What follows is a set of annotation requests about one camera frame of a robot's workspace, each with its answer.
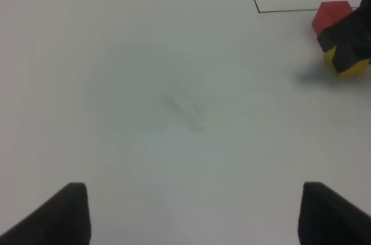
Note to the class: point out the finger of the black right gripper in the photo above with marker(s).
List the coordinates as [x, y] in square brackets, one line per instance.
[349, 58]
[352, 31]

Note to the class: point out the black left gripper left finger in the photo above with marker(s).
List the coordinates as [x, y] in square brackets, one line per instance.
[63, 219]

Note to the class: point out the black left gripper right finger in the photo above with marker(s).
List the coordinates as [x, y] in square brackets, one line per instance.
[328, 218]

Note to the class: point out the yellow block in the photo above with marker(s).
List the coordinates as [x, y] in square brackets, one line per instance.
[328, 57]

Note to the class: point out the red block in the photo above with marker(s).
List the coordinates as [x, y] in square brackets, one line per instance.
[330, 13]

